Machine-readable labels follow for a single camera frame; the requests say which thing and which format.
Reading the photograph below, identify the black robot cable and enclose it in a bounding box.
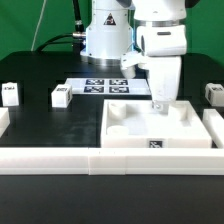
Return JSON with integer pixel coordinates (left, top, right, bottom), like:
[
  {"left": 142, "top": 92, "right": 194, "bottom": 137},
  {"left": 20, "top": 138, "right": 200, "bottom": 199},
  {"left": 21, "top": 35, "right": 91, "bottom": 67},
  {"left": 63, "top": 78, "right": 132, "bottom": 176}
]
[{"left": 35, "top": 0, "right": 87, "bottom": 53}]

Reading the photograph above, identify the white thin cable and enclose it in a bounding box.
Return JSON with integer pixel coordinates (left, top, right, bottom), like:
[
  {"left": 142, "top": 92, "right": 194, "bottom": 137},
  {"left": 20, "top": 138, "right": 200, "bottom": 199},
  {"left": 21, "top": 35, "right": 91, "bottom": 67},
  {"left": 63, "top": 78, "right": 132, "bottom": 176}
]
[{"left": 30, "top": 0, "right": 47, "bottom": 52}]

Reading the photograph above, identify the white left fence piece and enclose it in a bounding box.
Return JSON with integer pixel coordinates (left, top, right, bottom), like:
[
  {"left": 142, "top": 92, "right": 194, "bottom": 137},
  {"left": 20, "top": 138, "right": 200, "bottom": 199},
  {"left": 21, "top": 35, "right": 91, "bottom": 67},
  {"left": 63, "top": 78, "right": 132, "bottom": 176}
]
[{"left": 0, "top": 108, "right": 10, "bottom": 137}]

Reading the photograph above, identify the white fence piece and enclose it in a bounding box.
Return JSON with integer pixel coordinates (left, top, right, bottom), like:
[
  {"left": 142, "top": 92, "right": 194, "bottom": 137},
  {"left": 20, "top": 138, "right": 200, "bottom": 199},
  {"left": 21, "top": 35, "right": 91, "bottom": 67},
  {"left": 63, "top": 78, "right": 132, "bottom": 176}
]
[
  {"left": 0, "top": 108, "right": 10, "bottom": 137},
  {"left": 203, "top": 109, "right": 224, "bottom": 149}
]

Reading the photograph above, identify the white fiducial marker sheet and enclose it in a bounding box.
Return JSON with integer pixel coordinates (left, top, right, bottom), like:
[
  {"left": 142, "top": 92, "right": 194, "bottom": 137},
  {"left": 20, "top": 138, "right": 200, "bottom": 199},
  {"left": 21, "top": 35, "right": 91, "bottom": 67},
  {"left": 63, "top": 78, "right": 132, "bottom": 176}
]
[{"left": 66, "top": 78, "right": 151, "bottom": 95}]

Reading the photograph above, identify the white square tabletop part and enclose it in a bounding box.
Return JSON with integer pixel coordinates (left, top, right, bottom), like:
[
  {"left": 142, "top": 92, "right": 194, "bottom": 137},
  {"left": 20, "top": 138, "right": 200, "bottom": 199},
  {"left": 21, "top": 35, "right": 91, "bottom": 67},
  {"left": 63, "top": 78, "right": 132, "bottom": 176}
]
[{"left": 100, "top": 100, "right": 212, "bottom": 148}]

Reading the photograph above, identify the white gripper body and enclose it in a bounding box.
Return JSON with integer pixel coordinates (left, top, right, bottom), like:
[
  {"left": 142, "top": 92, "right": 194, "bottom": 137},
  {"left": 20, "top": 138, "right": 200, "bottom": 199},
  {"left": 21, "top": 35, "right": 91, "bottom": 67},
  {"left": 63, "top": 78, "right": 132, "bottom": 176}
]
[{"left": 120, "top": 23, "right": 187, "bottom": 103}]

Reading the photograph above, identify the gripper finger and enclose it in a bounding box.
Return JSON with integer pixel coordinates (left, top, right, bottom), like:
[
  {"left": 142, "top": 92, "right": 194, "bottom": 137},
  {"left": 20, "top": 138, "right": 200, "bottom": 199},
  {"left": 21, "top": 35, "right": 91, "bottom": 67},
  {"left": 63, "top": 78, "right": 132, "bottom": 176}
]
[
  {"left": 152, "top": 100, "right": 162, "bottom": 111},
  {"left": 161, "top": 102, "right": 169, "bottom": 114}
]

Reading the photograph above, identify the white front fence bar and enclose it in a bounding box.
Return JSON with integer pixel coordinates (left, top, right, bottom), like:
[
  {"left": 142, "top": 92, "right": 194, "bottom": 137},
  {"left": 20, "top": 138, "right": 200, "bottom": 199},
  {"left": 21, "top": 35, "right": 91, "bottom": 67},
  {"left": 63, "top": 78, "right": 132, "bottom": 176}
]
[{"left": 0, "top": 148, "right": 224, "bottom": 175}]

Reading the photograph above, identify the white right fence piece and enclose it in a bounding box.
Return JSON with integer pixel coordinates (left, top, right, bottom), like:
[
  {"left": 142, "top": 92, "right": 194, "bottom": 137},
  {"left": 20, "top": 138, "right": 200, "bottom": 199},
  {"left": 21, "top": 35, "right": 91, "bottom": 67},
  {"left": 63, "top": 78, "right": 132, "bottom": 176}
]
[{"left": 203, "top": 109, "right": 224, "bottom": 149}]

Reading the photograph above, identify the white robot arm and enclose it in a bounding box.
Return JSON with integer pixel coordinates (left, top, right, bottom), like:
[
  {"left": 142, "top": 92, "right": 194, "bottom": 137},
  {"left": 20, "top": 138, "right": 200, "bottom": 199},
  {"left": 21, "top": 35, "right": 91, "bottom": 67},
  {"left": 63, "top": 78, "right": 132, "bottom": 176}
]
[{"left": 81, "top": 0, "right": 200, "bottom": 113}]

